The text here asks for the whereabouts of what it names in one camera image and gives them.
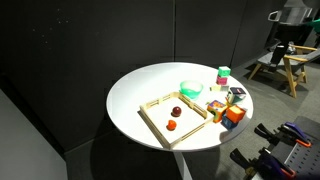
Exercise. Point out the black purple trigger clamp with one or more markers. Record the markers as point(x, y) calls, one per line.
point(271, 163)
point(293, 133)

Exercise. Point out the colourful picture cube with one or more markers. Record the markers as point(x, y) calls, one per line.
point(216, 110)

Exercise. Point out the wooden armchair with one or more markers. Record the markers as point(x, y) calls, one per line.
point(289, 71)

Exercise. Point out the small grey block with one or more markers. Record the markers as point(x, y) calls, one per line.
point(225, 88)

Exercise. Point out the small green block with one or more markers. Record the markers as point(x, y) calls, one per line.
point(224, 71)

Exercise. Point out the small magenta block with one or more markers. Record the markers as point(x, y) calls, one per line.
point(222, 80)

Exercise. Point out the silver crumpled item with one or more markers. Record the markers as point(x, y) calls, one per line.
point(292, 48)

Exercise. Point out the dark red toy ball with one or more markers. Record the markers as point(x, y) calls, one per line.
point(176, 111)

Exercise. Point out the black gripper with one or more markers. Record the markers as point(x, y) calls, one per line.
point(295, 35)

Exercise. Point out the orange toy ball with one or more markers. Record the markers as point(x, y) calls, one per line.
point(171, 125)

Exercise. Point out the green plastic bowl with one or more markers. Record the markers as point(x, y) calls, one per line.
point(191, 89)

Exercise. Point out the orange toy block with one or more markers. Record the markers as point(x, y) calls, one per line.
point(235, 114)

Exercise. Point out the blue toy block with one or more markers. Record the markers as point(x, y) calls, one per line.
point(228, 124)

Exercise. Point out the white table pedestal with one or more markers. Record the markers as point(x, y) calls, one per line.
point(182, 166)

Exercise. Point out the small lime block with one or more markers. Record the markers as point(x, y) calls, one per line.
point(215, 88)

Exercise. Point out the light wooden tray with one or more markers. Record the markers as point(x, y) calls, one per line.
point(181, 138)

